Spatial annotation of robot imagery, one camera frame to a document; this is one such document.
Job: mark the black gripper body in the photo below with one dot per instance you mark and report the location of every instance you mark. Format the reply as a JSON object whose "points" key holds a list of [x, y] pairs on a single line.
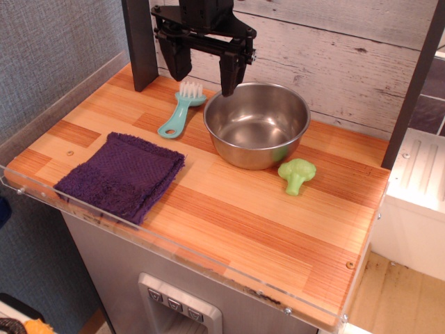
{"points": [[211, 25]]}

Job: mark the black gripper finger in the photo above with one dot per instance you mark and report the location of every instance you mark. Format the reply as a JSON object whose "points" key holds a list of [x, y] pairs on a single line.
{"points": [[177, 55], [232, 71]]}

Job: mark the stainless steel bowl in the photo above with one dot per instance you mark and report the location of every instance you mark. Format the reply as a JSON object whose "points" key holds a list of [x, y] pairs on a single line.
{"points": [[258, 126]]}

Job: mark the teal dish brush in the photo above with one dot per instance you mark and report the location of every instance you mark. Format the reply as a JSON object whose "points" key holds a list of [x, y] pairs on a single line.
{"points": [[190, 94]]}

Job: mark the green toy broccoli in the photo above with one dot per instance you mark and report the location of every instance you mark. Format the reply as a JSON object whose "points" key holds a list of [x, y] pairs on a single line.
{"points": [[296, 172]]}

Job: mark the purple folded towel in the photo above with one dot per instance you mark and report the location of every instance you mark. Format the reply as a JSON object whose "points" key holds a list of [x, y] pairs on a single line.
{"points": [[125, 177]]}

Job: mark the clear acrylic edge guard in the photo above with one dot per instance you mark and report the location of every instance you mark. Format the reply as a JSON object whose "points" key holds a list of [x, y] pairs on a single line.
{"points": [[300, 255]]}

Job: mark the white ribbed sink unit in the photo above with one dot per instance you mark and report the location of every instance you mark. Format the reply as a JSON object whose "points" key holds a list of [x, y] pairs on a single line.
{"points": [[410, 225]]}

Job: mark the silver dispenser button panel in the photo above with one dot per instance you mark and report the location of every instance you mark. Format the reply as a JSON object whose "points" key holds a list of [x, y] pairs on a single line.
{"points": [[172, 310]]}

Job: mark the orange and black object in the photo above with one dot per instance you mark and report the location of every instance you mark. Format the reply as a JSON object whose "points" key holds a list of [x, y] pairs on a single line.
{"points": [[33, 326]]}

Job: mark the dark left vertical post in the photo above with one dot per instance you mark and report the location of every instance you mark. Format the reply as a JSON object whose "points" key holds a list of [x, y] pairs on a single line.
{"points": [[141, 44]]}

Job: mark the dark vertical post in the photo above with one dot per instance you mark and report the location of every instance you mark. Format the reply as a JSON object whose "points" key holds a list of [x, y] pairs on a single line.
{"points": [[414, 90], [141, 44]]}

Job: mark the dark right vertical post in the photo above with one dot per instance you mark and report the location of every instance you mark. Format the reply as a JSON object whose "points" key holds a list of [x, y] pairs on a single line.
{"points": [[414, 90]]}

